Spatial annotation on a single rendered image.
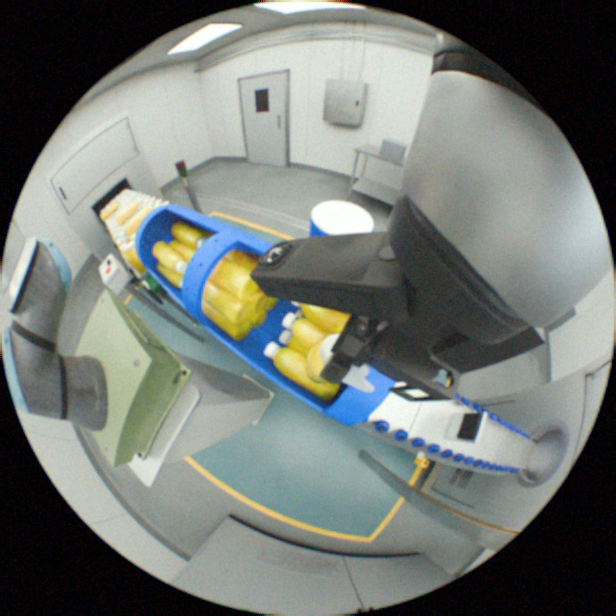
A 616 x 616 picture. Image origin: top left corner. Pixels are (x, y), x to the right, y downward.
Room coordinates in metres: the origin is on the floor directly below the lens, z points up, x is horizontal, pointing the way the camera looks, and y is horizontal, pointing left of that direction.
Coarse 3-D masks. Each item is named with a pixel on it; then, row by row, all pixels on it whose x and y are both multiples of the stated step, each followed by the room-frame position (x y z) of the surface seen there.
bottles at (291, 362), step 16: (176, 240) 0.44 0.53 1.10; (256, 256) 0.36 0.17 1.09; (160, 272) 0.32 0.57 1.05; (176, 272) 0.31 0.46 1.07; (208, 304) 0.19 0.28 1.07; (256, 304) 0.20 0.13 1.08; (272, 304) 0.25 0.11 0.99; (224, 320) 0.15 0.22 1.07; (256, 320) 0.18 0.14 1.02; (288, 320) 0.17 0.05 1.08; (304, 320) 0.17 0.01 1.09; (240, 336) 0.13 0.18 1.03; (288, 336) 0.15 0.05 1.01; (304, 336) 0.13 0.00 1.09; (320, 336) 0.13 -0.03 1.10; (272, 352) 0.09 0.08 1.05; (288, 352) 0.09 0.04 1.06; (304, 352) 0.10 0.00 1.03; (288, 368) 0.05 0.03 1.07; (304, 368) 0.05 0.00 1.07; (304, 384) 0.02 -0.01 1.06; (320, 384) 0.02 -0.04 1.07; (336, 384) 0.02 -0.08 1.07
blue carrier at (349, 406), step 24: (168, 216) 0.50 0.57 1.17; (192, 216) 0.40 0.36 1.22; (144, 240) 0.39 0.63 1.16; (168, 240) 0.46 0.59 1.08; (216, 240) 0.28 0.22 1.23; (240, 240) 0.29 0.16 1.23; (264, 240) 0.33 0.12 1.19; (144, 264) 0.31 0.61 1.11; (192, 264) 0.22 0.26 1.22; (216, 264) 0.22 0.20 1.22; (168, 288) 0.24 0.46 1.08; (192, 288) 0.17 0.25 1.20; (192, 312) 0.14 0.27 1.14; (288, 312) 0.24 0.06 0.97; (216, 336) 0.10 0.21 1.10; (264, 336) 0.15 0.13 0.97; (264, 360) 0.07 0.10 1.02; (288, 384) 0.01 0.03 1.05; (384, 384) 0.01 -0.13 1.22; (336, 408) -0.03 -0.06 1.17; (360, 408) -0.02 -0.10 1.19
